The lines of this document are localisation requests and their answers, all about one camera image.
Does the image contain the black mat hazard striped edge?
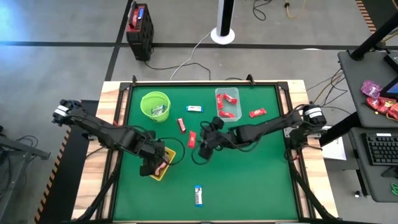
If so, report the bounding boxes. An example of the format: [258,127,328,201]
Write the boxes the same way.
[355,0,398,34]
[34,99,100,224]

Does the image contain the green table mat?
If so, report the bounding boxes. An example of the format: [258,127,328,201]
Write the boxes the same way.
[113,84,299,222]

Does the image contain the black metal table frame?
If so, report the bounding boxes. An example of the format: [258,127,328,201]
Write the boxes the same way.
[70,74,340,224]

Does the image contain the black laptop blue screen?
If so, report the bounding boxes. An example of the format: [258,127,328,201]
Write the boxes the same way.
[379,76,398,100]

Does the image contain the dark grey keyboard shelf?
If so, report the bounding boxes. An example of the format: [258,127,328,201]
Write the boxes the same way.
[348,126,398,203]

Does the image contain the red candy bag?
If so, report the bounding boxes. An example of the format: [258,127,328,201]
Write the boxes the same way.
[387,102,398,121]
[366,96,390,115]

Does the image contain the yellow floor cable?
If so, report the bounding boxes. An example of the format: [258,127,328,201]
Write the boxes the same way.
[284,0,307,19]

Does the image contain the black flat device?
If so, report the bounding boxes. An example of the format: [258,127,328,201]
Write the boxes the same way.
[384,51,398,74]

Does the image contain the black desk foot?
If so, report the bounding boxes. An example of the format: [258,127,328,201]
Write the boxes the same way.
[319,111,363,147]

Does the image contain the black slanted pole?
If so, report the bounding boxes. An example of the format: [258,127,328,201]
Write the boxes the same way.
[350,11,398,62]

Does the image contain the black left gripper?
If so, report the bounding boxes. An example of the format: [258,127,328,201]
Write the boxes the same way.
[139,138,172,177]

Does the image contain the black red tool case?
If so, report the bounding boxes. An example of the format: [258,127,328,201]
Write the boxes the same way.
[125,2,155,62]

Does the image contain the black keyboard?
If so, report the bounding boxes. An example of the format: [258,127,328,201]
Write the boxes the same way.
[365,133,398,166]

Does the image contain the grey desk top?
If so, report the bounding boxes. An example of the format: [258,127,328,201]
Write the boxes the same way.
[338,49,398,129]

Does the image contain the clear plastic bin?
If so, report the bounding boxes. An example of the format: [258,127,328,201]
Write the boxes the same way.
[215,87,243,123]

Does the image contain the white paper sheet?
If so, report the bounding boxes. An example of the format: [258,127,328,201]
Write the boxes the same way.
[317,124,348,161]

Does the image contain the white floor cable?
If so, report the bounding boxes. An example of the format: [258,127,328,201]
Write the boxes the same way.
[169,30,213,82]

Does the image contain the purple candy bag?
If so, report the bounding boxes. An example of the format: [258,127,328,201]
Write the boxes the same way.
[360,80,383,100]

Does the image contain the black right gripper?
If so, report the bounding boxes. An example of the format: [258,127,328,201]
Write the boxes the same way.
[196,116,236,161]

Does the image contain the yellow plastic basket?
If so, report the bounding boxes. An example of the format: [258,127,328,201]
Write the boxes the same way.
[149,147,177,182]

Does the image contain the green plastic bucket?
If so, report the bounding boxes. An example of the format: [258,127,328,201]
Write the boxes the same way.
[139,91,172,123]

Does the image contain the grey metal stand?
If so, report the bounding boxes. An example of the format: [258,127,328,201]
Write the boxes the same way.
[0,124,52,215]

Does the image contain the black floor cable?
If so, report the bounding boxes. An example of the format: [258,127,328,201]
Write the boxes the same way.
[143,60,212,81]
[306,68,351,116]
[252,0,273,22]

